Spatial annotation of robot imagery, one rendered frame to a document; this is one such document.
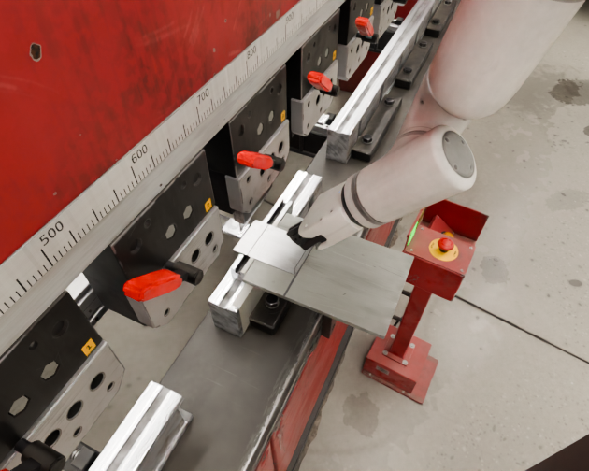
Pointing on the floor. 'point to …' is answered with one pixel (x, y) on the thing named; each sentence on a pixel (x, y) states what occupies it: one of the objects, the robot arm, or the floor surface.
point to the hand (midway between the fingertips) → (300, 233)
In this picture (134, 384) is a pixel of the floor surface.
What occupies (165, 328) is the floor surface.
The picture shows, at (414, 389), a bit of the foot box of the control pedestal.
